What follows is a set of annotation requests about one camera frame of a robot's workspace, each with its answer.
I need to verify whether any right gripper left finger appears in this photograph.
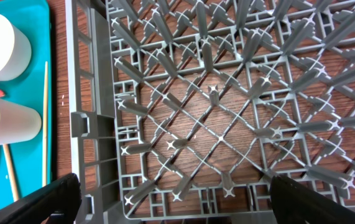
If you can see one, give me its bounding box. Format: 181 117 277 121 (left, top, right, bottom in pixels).
0 173 82 224

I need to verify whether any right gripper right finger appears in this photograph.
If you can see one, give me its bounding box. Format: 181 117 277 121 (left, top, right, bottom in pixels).
270 175 355 224

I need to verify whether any wooden chopstick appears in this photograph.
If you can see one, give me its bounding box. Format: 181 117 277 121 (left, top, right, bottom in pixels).
2 144 19 202
42 61 48 187

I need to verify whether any white cup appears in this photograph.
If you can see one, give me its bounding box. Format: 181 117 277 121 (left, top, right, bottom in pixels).
0 99 42 145

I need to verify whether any white bowl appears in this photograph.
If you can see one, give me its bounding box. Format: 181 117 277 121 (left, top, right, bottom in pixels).
0 14 32 82

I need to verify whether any grey dishwasher rack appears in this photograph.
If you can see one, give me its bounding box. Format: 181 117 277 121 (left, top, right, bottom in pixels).
65 0 355 223

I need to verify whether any teal serving tray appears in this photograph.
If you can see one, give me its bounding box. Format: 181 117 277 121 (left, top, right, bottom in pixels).
0 0 52 209

